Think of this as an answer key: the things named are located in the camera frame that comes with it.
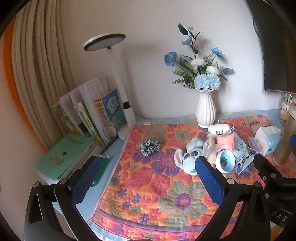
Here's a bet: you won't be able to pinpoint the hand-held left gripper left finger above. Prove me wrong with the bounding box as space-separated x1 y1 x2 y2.
24 156 102 241

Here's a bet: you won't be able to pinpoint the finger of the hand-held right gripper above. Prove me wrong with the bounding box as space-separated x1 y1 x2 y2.
254 153 282 186

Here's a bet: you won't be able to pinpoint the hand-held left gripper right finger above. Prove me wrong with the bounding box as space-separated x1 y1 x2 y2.
195 156 271 241

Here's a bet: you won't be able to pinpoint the green tissue packet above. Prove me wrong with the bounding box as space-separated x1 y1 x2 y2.
91 155 110 187

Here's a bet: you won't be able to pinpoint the purple tissue packet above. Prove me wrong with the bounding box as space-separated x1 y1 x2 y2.
248 136 263 154

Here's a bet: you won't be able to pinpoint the blue white printed packet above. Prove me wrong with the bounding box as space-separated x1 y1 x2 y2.
231 130 258 175

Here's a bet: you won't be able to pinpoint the white blue tissue pack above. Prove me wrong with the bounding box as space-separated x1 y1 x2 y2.
254 126 281 156

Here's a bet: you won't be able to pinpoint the light blue tape roll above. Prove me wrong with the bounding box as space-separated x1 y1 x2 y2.
215 149 236 173

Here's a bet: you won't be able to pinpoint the light blue plush toy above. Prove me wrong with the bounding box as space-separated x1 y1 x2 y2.
174 137 208 175

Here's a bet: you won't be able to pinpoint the gold thermos bottle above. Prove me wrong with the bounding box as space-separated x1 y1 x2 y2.
273 109 296 166

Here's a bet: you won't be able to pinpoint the green book stack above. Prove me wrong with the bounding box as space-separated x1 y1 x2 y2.
36 132 95 181

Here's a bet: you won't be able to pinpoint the brown studded case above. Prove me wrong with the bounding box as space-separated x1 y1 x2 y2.
251 121 270 130

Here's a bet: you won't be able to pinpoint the pink tissue pack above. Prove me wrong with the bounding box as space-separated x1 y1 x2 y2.
216 134 235 151

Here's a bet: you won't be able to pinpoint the white bear plush toy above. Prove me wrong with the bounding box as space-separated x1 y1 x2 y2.
206 120 234 139

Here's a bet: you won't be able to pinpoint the white pen holder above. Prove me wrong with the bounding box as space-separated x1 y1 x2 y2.
279 90 293 126

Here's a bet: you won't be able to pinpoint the floral quilted mat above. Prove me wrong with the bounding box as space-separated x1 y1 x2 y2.
87 116 296 241

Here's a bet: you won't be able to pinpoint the black white scrunchie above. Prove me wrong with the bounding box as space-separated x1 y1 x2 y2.
139 139 162 156

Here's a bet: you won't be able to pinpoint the white ribbed vase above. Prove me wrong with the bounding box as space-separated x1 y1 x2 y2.
196 89 217 128

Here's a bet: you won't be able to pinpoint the row of upright books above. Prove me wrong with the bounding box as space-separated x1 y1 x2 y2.
52 74 121 146

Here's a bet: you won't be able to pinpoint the blue white artificial flowers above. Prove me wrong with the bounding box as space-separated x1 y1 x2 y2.
164 23 234 91

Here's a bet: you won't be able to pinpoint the black monitor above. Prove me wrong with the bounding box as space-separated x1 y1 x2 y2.
252 0 296 92

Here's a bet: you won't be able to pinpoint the white desk lamp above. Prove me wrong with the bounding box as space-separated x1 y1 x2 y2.
83 33 136 141

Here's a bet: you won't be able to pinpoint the cream pleated curtain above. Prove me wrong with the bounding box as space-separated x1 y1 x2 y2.
11 0 77 149

